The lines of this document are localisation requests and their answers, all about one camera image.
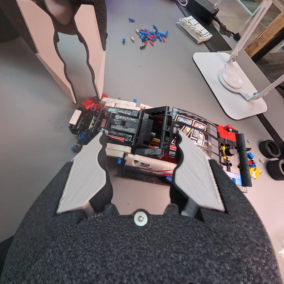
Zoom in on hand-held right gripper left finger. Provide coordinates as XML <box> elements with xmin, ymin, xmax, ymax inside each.
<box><xmin>57</xmin><ymin>130</ymin><xmax>114</xmax><ymax>217</ymax></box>

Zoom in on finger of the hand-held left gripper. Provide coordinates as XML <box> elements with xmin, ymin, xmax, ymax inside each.
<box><xmin>74</xmin><ymin>3</ymin><xmax>106</xmax><ymax>99</ymax></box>
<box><xmin>17</xmin><ymin>0</ymin><xmax>78</xmax><ymax>105</ymax></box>

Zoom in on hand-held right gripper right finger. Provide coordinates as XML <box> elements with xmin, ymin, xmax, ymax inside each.
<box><xmin>169</xmin><ymin>130</ymin><xmax>225</xmax><ymax>218</ymax></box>

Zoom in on pile of small connector pins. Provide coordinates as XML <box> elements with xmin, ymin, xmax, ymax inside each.
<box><xmin>122</xmin><ymin>17</ymin><xmax>168</xmax><ymax>50</ymax></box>

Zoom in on toy brick race car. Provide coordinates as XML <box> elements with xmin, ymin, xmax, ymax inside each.
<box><xmin>69</xmin><ymin>93</ymin><xmax>253</xmax><ymax>193</ymax></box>

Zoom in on grey desk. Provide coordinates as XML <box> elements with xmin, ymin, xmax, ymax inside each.
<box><xmin>0</xmin><ymin>0</ymin><xmax>284</xmax><ymax>244</ymax></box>

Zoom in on black quilted cushion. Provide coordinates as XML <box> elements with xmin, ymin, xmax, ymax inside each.
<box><xmin>0</xmin><ymin>7</ymin><xmax>18</xmax><ymax>42</ymax></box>

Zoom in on folded sticker sheets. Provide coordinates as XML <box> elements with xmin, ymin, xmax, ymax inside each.
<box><xmin>176</xmin><ymin>16</ymin><xmax>213</xmax><ymax>44</ymax></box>

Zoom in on black power adapter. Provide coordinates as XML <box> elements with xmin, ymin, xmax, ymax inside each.
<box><xmin>190</xmin><ymin>0</ymin><xmax>220</xmax><ymax>22</ymax></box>

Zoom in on white book stand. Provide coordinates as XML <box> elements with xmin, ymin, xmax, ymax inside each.
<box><xmin>193</xmin><ymin>0</ymin><xmax>284</xmax><ymax>120</ymax></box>

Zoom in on wooden table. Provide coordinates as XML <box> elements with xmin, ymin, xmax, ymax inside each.
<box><xmin>245</xmin><ymin>12</ymin><xmax>284</xmax><ymax>58</ymax></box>

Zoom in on black adapter cable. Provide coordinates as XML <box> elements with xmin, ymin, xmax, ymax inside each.
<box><xmin>213</xmin><ymin>18</ymin><xmax>241</xmax><ymax>41</ymax></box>

